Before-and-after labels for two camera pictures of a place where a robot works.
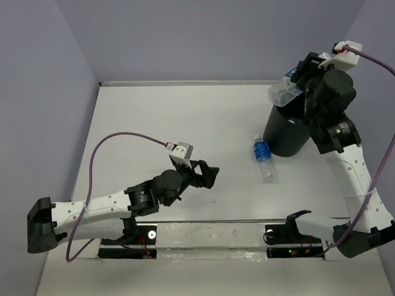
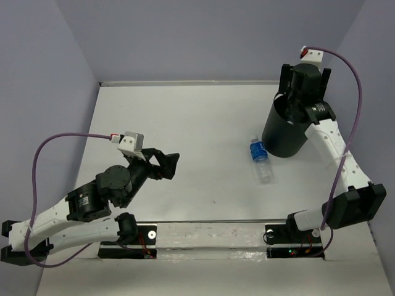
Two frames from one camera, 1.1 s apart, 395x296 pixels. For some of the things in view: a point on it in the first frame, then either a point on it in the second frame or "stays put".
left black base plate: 142,246 stays put
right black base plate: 284,240 stays put
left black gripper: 208,173 -> 169,163
